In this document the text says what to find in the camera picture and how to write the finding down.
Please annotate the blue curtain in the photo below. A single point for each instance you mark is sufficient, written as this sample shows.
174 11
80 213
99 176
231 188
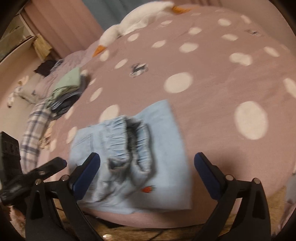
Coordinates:
111 12

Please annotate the plaid flannel cloth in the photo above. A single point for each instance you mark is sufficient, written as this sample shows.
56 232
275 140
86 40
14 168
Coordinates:
37 124

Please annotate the stack of folded clothes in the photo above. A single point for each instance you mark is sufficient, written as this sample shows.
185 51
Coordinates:
67 91

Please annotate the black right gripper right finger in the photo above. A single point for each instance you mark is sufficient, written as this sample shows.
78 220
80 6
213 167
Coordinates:
252 222

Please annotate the pink curtain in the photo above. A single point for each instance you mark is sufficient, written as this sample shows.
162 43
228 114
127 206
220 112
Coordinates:
68 26

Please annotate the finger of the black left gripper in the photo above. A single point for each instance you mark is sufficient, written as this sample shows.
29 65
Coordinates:
17 185

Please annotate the white goose plush toy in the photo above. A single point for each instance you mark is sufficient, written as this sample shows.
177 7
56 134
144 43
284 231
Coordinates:
138 19

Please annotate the black garment on pillow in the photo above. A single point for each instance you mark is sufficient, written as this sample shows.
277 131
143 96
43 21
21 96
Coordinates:
45 68

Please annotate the light blue denim pants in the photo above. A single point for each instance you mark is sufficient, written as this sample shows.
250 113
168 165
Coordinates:
144 166

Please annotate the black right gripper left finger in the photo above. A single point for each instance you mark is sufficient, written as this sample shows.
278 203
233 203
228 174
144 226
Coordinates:
42 219

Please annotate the pink polka dot bedspread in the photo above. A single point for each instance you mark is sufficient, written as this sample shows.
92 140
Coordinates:
231 89

